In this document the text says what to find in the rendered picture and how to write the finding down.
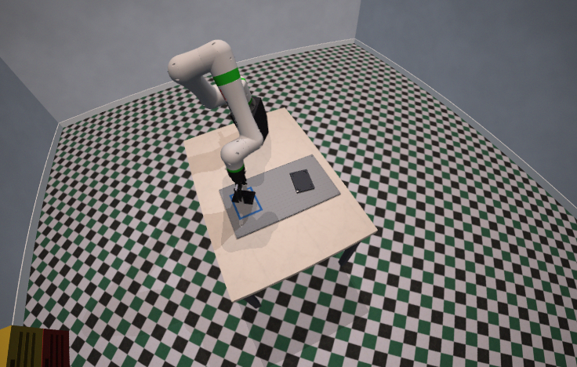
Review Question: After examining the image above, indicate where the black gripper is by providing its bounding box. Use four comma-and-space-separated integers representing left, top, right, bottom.
231, 175, 248, 205

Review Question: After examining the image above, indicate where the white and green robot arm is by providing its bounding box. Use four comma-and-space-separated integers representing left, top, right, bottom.
168, 40, 263, 179

